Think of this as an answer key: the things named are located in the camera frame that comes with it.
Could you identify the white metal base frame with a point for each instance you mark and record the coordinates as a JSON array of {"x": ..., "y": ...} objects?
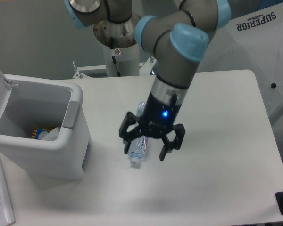
[{"x": 100, "y": 71}]

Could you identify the yellow blue snack package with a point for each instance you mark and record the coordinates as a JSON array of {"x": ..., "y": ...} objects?
[{"x": 40, "y": 133}]

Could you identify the clear plastic water bottle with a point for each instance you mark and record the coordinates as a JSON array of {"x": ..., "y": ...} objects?
[{"x": 138, "y": 151}]

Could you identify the white umbrella with lettering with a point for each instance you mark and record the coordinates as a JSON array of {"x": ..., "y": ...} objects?
[{"x": 252, "y": 42}]

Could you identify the white trash can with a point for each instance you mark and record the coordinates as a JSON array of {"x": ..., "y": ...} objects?
[{"x": 29, "y": 103}]

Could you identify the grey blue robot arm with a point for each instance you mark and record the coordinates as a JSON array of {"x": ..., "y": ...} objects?
[{"x": 178, "y": 43}]

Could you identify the white tissue wrapper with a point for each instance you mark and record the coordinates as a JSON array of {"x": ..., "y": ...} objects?
[{"x": 52, "y": 135}]

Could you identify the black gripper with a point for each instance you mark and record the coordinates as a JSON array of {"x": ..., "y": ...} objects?
[{"x": 157, "y": 121}]

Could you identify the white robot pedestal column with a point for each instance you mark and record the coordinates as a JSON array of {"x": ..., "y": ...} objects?
[{"x": 121, "y": 51}]

